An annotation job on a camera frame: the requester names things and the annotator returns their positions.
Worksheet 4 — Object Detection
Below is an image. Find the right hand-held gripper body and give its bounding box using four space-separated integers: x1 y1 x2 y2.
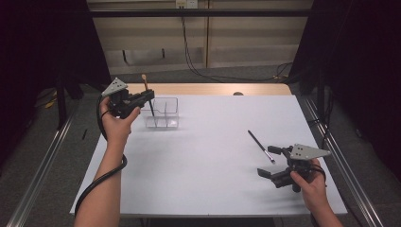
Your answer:
269 143 333 194

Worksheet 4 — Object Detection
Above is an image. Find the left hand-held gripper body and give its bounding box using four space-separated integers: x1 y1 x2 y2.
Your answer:
100 77 145 120

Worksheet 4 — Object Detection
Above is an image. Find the black curtain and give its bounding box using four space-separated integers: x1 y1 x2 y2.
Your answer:
0 0 113 166
288 0 401 183

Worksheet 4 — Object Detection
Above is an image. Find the person's right hand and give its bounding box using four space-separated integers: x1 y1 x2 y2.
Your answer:
289 158 329 214

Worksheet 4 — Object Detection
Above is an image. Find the wooden table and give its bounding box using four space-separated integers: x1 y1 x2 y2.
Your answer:
118 82 292 96

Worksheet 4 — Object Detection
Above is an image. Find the thin black cable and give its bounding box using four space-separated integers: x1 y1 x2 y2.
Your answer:
306 91 335 149

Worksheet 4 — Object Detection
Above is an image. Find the clear plastic organizer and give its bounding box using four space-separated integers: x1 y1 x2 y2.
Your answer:
139 96 180 130

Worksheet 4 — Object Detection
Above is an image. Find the hand-held gripper cable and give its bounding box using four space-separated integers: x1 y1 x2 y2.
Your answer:
74 94 129 218
310 165 328 190

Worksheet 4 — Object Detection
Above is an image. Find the right hand-held gripper cable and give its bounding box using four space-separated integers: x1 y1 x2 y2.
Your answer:
310 165 328 190

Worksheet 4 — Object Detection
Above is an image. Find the long black floor cable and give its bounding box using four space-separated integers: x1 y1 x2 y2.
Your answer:
180 6 294 83

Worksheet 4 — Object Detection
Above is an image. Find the black stand post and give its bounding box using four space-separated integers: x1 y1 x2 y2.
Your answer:
55 62 69 131

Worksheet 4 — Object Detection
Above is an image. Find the aluminium floor rail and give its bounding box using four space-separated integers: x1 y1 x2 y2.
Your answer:
6 100 81 227
302 96 386 227

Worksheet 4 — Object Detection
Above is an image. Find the orange-tipped black makeup brush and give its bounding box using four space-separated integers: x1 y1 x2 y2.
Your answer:
141 74 156 117

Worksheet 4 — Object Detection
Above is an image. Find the white wall outlet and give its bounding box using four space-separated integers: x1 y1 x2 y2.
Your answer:
175 0 199 9

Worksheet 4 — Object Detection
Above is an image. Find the person's left hand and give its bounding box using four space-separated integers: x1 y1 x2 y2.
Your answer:
98 96 142 149

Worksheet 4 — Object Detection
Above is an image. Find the silver-ferrule black makeup brush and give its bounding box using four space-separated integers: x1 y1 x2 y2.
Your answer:
247 130 276 165

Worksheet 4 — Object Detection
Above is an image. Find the black horizontal bar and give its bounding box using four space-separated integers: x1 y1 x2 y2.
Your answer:
89 9 313 18

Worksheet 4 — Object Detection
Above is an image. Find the left hand-held gripper cable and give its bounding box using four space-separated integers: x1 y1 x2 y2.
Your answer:
74 94 129 218

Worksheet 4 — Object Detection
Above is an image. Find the white table board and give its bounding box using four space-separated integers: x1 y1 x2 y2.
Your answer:
69 94 348 218

